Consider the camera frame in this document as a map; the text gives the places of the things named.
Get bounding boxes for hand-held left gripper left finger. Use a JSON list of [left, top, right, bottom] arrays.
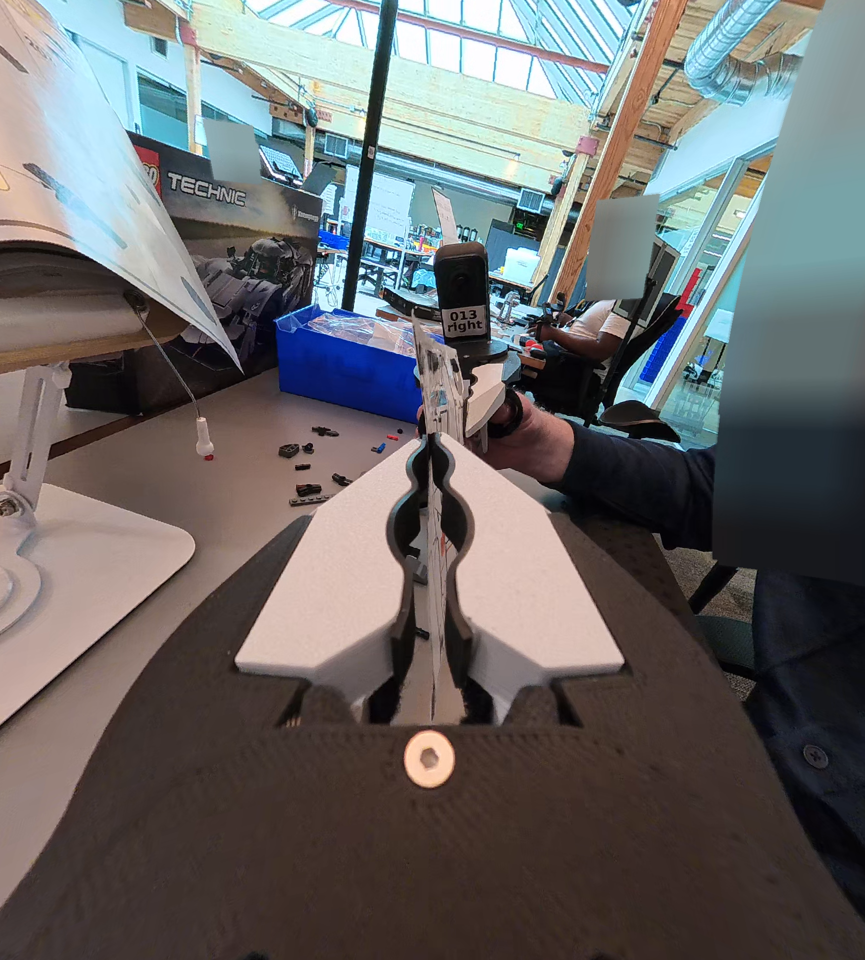
[[235, 437, 434, 710]]

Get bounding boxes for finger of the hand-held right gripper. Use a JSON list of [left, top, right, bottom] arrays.
[[462, 361, 510, 438]]

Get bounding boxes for scattered small lego pieces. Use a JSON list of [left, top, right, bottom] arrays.
[[203, 423, 434, 639]]

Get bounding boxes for page holder wire white tip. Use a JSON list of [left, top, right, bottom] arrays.
[[125, 291, 216, 457]]

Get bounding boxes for person's right hand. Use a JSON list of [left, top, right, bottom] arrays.
[[488, 393, 576, 485]]

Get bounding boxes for clear bags of lego parts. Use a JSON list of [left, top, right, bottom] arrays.
[[305, 311, 422, 357]]

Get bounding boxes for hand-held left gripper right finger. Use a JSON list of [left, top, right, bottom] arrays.
[[434, 433, 626, 712]]

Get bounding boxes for dark lego set box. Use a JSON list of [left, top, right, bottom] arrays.
[[65, 131, 325, 415]]

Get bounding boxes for white sticker sheet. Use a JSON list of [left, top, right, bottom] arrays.
[[411, 318, 473, 721]]

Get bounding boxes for cluttered work table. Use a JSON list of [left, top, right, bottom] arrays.
[[376, 283, 554, 354]]

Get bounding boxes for studio light panel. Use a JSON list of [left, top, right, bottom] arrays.
[[260, 144, 305, 185]]

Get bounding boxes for blue plastic bin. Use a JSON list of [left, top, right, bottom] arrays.
[[275, 303, 426, 425]]

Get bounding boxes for white whiteboard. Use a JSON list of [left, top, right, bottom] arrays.
[[361, 176, 415, 241]]

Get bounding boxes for black pole floor lamp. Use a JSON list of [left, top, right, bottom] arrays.
[[341, 0, 400, 312]]

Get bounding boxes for silver ventilation duct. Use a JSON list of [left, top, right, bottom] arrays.
[[683, 0, 824, 106]]

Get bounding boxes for person's right forearm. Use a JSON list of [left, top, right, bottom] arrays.
[[556, 420, 719, 552]]

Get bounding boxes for dark office chair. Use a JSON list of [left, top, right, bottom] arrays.
[[601, 292, 685, 444]]

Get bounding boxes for white book stand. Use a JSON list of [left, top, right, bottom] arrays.
[[0, 288, 197, 766]]

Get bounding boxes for open lego instruction book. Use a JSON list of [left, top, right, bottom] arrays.
[[0, 0, 246, 372]]

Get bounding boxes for person's dark shirt torso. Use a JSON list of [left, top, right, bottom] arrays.
[[740, 555, 865, 960]]

